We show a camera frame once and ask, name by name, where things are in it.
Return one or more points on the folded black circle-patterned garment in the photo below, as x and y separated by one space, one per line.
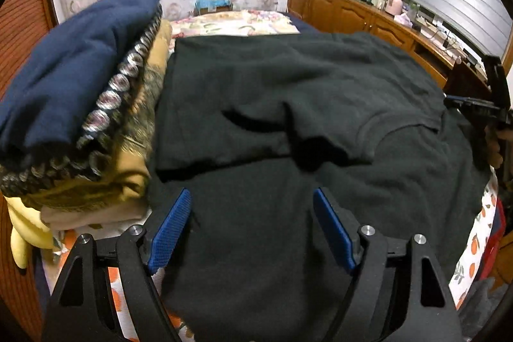
90 155

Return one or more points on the wooden louvered wardrobe door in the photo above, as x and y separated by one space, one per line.
24 23

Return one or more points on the folded tan brown garment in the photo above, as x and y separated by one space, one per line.
126 177

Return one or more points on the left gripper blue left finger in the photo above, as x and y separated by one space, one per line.
163 229

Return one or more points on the folded navy blue garment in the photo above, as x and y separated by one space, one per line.
51 95

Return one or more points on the blue box behind bed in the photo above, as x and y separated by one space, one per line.
203 7

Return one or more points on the person's right hand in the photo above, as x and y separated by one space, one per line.
492 138

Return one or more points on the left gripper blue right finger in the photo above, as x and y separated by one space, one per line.
340 228

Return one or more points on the pink kettle on cabinet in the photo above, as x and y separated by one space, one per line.
394 7

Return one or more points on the yellow plush toy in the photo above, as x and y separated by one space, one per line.
27 231

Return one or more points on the floral orange-print bed sheet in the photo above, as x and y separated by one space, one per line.
243 24

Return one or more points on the black t-shirt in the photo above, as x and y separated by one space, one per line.
252 126

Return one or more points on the wooden sideboard cabinet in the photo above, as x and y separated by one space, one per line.
351 16

